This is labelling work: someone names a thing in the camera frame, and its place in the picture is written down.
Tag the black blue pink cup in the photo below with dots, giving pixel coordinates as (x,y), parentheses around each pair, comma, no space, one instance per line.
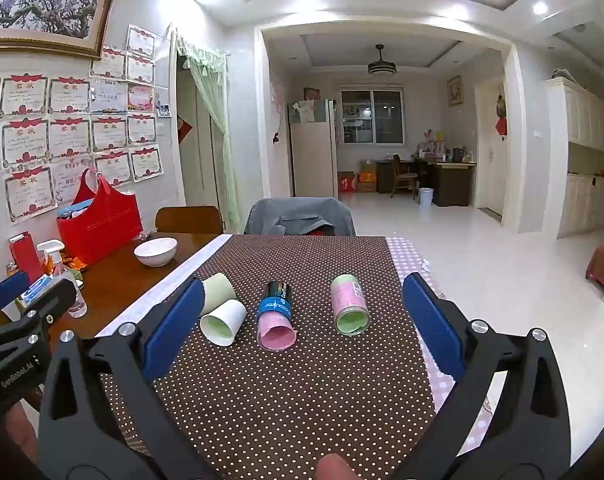
(277,312)

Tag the silver refrigerator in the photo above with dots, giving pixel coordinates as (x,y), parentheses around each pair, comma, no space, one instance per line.
(312,157)

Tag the white paper cup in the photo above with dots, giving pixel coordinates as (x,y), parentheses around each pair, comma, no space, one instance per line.
(223,322)

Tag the gold foil packet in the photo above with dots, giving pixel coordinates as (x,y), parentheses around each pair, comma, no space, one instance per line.
(74,263)

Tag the cardboard boxes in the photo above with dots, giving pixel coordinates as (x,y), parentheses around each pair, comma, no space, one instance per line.
(367,177)

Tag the dark wooden desk chair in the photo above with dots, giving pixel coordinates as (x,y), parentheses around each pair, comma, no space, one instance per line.
(402,175)

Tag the clear spray bottle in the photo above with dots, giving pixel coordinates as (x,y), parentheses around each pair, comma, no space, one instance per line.
(62,272)

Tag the brown polka dot tablecloth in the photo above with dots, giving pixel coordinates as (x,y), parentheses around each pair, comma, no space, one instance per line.
(282,400)

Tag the white door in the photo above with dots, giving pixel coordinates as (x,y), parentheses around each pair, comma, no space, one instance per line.
(490,150)

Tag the window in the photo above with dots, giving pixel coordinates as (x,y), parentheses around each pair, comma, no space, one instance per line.
(372,117)

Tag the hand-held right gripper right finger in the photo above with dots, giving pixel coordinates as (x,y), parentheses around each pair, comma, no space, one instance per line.
(432,325)

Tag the pink and green cup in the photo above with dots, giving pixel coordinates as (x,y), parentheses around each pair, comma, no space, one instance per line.
(349,305)

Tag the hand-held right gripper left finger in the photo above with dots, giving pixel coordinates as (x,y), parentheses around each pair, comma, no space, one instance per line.
(174,330)

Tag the red tote bag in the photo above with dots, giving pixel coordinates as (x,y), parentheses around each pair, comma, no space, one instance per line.
(102,230)

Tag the small red box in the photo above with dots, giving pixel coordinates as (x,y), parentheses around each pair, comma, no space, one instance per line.
(24,255)

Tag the white wall cabinet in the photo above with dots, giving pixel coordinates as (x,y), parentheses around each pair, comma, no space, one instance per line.
(582,160)

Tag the wooden chair back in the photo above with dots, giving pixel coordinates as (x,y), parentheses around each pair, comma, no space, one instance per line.
(188,220)

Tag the red paper sign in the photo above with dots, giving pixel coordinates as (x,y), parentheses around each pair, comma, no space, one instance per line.
(184,130)

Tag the red cardboard box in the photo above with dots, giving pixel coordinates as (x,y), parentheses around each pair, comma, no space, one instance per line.
(345,183)

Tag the white waste bin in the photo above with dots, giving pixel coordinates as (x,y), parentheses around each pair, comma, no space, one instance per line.
(425,198)

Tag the red door decoration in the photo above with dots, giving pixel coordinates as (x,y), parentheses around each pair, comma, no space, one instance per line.
(501,127)

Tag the green lace curtain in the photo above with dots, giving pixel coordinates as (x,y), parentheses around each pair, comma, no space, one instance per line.
(209,110)

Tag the person's right hand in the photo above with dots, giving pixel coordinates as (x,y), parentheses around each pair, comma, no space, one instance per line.
(334,469)

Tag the small framed wall picture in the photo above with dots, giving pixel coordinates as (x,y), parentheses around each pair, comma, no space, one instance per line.
(454,90)

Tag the pale green paper cup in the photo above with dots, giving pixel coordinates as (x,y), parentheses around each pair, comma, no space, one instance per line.
(217,291)

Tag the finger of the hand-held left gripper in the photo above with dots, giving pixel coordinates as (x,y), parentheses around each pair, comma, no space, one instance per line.
(57,297)
(4,290)

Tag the person's left hand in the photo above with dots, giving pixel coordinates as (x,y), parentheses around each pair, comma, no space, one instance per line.
(21,435)

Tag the framed blossom painting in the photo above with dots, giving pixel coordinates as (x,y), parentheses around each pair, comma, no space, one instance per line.
(47,7)

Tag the chair with grey jacket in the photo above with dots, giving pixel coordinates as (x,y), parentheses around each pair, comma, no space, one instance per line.
(299,216)

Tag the dark wooden desk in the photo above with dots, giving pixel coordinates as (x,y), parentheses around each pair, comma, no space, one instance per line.
(447,180)

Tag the ceiling fan lamp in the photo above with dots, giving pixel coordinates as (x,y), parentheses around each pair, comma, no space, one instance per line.
(380,66)

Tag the white ceramic bowl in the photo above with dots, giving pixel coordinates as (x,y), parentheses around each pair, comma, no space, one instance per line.
(155,251)

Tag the wall of award certificates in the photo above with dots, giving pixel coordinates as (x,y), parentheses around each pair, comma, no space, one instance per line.
(69,135)

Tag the blue tissue pack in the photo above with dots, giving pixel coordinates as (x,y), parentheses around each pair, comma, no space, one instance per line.
(38,290)

